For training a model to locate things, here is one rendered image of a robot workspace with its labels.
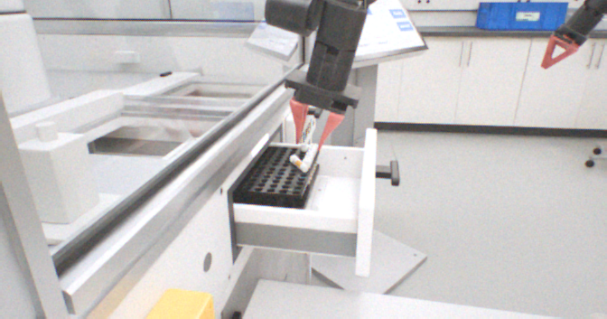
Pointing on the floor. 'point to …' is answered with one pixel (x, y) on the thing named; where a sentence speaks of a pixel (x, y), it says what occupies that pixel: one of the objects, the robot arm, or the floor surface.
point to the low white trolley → (356, 305)
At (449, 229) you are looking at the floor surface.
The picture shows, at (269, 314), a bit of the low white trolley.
